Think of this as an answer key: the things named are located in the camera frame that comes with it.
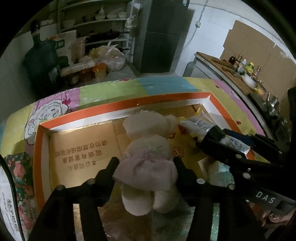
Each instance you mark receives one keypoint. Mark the colourful cartoon bed sheet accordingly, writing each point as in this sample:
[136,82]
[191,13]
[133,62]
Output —
[15,136]

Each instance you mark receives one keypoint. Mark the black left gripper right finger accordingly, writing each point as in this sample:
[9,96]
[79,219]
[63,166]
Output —
[192,189]

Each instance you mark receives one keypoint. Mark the cardboard sheets on wall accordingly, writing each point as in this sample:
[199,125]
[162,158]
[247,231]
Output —
[277,72]

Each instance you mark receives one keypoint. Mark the plastic bag of food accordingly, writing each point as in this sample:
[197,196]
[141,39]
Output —
[110,55]

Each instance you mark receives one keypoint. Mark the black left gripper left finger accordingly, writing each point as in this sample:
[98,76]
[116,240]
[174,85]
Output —
[98,190]

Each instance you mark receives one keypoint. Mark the dark green refrigerator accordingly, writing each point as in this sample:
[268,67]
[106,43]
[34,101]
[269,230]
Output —
[158,34]

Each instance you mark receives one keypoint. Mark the pink dress plush doll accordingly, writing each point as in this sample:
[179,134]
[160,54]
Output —
[146,170]

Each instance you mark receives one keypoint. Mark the white bowl on counter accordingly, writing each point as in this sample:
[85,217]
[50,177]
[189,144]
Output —
[249,81]

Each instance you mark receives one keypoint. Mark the orange rimmed cardboard tray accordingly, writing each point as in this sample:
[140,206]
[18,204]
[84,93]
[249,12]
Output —
[72,148]

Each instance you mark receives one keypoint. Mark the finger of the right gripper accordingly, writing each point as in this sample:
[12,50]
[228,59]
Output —
[262,145]

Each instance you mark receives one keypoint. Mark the yellow cap bottle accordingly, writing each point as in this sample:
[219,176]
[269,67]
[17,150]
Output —
[249,68]

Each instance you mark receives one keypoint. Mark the metal kitchen shelf rack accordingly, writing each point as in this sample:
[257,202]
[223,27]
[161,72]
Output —
[100,22]

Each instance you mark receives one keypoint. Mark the steel kettle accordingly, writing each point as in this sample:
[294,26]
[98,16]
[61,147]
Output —
[272,104]

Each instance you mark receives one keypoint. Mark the floral tissue pack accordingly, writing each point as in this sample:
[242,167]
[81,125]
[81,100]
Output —
[13,194]

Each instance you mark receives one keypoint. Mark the wooden kitchen counter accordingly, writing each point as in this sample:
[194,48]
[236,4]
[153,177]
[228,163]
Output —
[214,68]

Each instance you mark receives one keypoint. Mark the blue water jug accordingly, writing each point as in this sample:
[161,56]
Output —
[41,63]

